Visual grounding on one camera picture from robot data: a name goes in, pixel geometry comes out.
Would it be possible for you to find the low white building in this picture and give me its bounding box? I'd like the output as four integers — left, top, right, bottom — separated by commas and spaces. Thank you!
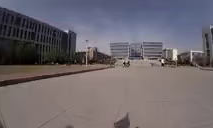
178, 49, 206, 64

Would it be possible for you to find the tall pale building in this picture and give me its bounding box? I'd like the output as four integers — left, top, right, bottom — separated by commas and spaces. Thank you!
201, 23, 213, 58

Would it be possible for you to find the lamp pole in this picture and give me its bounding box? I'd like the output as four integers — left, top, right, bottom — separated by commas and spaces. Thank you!
83, 39, 91, 68

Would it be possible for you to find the person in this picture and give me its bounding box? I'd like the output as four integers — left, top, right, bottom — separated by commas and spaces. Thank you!
159, 58, 166, 68

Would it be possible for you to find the row of trees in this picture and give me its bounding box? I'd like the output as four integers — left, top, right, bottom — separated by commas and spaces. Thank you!
0, 39, 75, 66

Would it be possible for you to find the long dark glazed building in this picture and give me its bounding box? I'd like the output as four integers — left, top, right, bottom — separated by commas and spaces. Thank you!
0, 3, 78, 65

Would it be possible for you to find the small pale building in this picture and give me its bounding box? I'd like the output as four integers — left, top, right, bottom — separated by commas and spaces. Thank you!
162, 47, 179, 62

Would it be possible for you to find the dark stone kerb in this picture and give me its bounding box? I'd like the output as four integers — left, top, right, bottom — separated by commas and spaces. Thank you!
0, 65, 113, 89

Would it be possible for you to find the raised bare ground strip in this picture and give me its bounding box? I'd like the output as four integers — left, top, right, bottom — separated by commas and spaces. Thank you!
0, 63, 112, 83

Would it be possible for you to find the grey paved plaza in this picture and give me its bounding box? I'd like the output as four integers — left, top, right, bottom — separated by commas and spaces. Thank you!
0, 63, 213, 128

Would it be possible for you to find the low brown building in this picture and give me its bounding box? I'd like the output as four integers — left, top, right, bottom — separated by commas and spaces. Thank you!
74, 46, 112, 64

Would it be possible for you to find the wide pale striped building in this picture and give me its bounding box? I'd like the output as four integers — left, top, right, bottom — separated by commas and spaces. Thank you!
109, 40, 164, 61

